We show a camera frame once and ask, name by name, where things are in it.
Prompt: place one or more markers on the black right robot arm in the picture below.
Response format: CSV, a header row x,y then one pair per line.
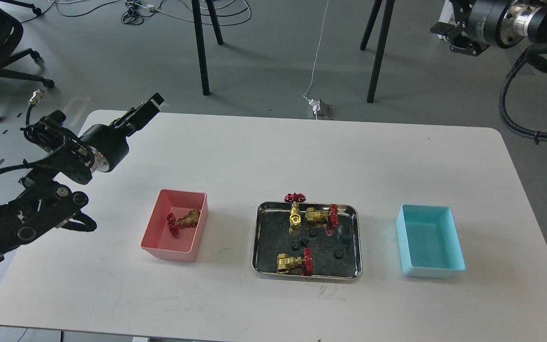
x,y
479,24

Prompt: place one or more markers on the black table leg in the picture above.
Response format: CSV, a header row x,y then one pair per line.
x,y
381,43
200,45

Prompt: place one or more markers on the brass valve bottom red handle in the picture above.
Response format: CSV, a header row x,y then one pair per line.
x,y
297,265

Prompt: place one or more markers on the brass valve top red handle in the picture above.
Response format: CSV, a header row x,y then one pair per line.
x,y
295,219

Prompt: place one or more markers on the blue plastic box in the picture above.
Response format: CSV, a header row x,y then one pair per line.
x,y
428,241

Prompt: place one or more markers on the black table leg left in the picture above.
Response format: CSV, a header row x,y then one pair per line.
x,y
200,45

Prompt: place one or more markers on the black table leg right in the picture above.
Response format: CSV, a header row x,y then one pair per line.
x,y
381,43

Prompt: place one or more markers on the stainless steel tray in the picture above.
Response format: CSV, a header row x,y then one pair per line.
x,y
272,238

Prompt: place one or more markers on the brass valve red handle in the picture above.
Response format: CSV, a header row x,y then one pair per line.
x,y
331,215
297,265
295,219
189,220

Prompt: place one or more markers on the grey floor power socket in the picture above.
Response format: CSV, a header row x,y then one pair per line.
x,y
320,109

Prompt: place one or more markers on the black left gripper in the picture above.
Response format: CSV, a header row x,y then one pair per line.
x,y
108,142

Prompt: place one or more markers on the pink plastic box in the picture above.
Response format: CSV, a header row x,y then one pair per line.
x,y
157,239

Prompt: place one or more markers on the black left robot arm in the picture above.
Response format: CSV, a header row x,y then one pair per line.
x,y
44,203

